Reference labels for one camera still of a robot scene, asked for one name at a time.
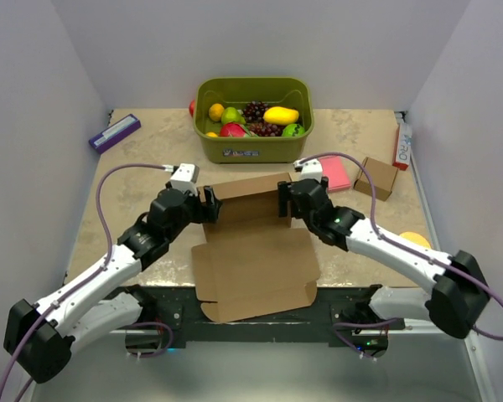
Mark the red white toothpaste box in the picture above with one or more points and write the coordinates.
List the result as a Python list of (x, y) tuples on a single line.
[(403, 146)]

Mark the dark grape bunch lower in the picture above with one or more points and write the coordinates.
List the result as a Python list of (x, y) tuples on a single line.
[(264, 129)]

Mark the dark grape bunch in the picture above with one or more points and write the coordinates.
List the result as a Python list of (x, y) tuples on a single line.
[(264, 129), (254, 111)]

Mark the yellow mango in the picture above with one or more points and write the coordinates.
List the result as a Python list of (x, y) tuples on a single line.
[(282, 116)]

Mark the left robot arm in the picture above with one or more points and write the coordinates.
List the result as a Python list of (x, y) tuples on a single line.
[(42, 337)]

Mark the dark grape bunch upper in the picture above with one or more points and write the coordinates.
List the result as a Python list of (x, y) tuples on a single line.
[(254, 111)]

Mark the large cardboard box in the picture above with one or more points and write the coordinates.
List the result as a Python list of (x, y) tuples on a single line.
[(253, 262)]

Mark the green pear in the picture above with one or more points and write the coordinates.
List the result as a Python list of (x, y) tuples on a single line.
[(231, 115)]

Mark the purple rectangular box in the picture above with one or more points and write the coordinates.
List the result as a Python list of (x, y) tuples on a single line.
[(115, 133)]

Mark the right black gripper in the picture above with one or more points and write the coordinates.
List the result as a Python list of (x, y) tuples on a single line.
[(284, 196)]

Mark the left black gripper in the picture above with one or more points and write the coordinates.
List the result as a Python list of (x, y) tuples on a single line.
[(211, 209)]

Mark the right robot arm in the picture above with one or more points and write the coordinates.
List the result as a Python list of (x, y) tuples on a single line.
[(451, 288)]

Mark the orange round sponge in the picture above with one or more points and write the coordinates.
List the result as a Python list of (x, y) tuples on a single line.
[(415, 238)]

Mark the red fruit behind bin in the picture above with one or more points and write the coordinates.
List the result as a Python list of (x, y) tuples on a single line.
[(192, 108)]

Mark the green plastic bin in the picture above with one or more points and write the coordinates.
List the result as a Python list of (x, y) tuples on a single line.
[(237, 92)]

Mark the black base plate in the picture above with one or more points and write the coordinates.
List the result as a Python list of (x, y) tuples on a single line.
[(179, 308)]

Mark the pink rectangular block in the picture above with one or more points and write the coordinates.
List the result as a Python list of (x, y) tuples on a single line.
[(334, 171)]

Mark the small brown cardboard box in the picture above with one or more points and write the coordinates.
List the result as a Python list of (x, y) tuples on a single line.
[(382, 175)]

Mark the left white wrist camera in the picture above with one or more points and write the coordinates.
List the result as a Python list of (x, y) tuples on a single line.
[(183, 177)]

